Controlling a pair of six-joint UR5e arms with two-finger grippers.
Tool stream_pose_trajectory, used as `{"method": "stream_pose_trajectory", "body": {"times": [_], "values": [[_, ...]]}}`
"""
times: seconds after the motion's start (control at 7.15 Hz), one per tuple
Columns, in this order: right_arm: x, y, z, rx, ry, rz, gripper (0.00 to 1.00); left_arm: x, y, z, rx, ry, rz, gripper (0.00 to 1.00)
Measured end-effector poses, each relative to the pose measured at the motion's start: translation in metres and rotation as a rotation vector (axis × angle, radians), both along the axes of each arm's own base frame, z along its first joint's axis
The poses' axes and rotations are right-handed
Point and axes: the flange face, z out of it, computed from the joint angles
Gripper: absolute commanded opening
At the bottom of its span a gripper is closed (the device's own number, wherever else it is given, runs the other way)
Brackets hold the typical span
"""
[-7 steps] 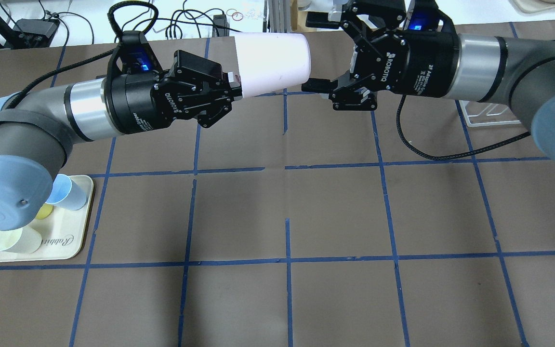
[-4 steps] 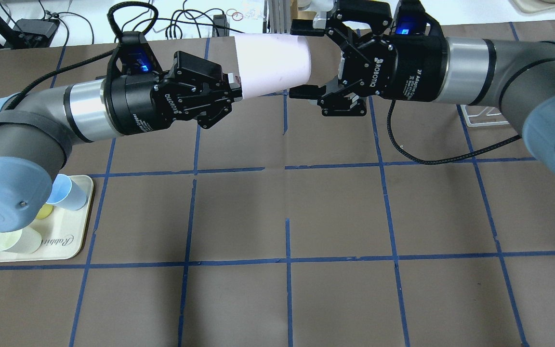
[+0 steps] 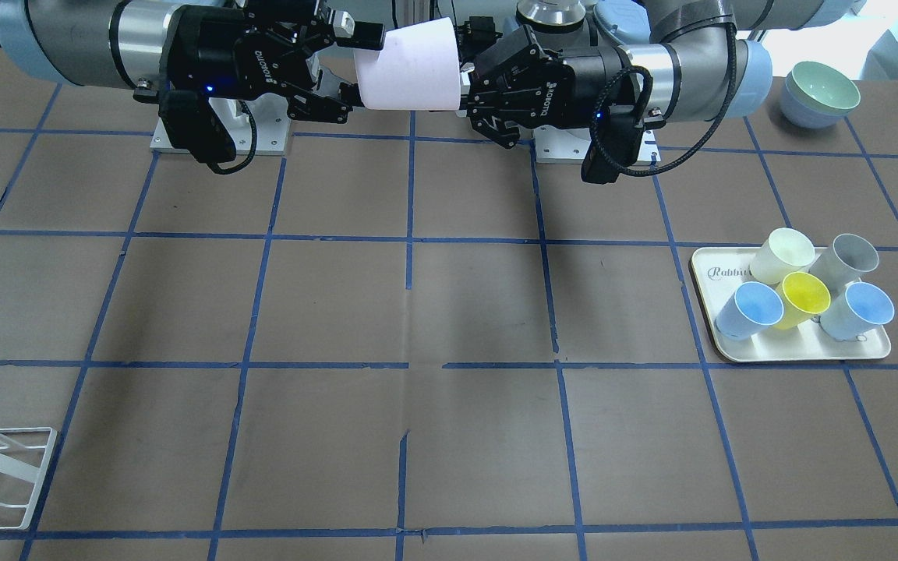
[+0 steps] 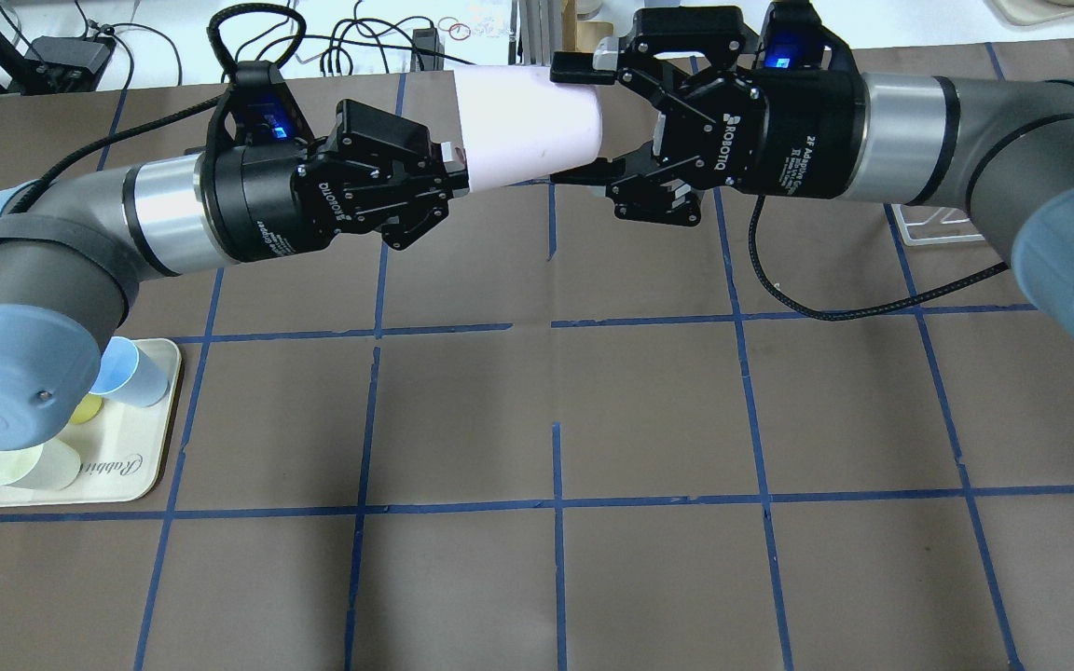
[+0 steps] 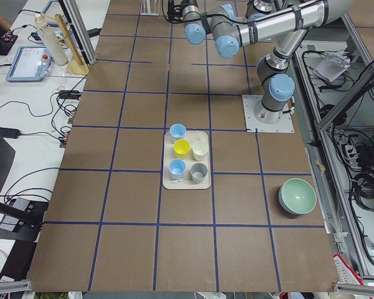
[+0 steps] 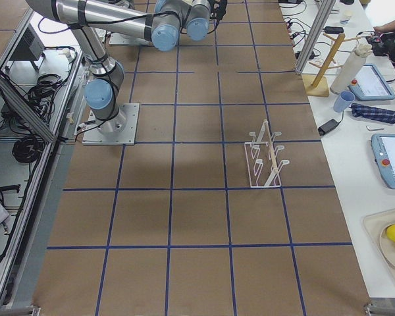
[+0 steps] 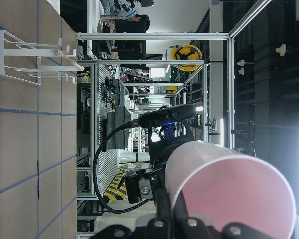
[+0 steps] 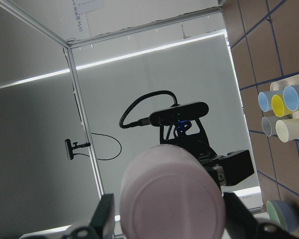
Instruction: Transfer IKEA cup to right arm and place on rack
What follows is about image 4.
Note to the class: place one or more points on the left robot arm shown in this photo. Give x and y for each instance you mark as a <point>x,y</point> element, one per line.
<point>74,252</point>

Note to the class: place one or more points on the pink plastic cup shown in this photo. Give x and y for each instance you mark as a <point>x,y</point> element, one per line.
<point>518,125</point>

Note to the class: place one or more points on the cream serving tray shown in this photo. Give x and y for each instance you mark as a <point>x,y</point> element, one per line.
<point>121,448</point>

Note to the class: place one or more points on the blue plastic cup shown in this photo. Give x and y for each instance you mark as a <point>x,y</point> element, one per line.
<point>129,376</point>

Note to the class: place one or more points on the yellow plastic cup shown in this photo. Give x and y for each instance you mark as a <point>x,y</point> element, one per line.
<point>86,410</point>

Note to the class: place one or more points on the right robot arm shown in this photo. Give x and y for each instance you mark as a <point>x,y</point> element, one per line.
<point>1002,151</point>

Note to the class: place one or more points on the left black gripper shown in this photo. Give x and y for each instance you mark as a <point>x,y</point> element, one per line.
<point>253,198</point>

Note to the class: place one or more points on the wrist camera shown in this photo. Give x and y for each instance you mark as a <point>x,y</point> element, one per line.
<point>257,108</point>
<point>794,38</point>

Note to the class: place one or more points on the wooden mug tree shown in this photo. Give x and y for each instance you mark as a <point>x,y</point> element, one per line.
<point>581,28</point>

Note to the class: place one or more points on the aluminium frame post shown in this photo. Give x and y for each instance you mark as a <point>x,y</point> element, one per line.
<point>539,31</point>

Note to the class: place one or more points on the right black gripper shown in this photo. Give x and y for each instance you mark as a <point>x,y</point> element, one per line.
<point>807,130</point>

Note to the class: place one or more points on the pale green plastic cup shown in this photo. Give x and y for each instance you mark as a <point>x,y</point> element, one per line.
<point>52,466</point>

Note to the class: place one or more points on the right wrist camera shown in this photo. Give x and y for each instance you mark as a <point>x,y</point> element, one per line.
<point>794,38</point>

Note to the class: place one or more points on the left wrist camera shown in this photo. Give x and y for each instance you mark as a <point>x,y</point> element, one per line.
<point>257,108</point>

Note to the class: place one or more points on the white wire cup rack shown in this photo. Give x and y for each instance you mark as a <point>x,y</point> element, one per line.
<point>932,226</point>

